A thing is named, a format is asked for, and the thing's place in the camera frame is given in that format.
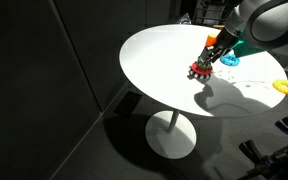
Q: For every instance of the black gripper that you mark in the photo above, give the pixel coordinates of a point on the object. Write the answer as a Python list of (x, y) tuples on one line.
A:
[(224, 42)]

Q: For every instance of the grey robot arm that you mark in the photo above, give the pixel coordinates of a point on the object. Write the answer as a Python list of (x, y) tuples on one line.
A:
[(260, 23)]

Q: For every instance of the orange stacking toy peg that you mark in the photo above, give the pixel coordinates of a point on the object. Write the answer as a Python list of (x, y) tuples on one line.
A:
[(203, 70)]

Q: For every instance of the black clamp equipment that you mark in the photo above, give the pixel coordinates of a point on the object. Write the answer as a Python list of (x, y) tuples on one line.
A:
[(271, 167)]

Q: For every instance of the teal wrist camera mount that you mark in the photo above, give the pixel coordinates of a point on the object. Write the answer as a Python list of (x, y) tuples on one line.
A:
[(243, 48)]

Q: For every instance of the white round pedestal table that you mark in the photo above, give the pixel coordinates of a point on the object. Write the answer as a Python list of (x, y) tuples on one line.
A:
[(157, 62)]

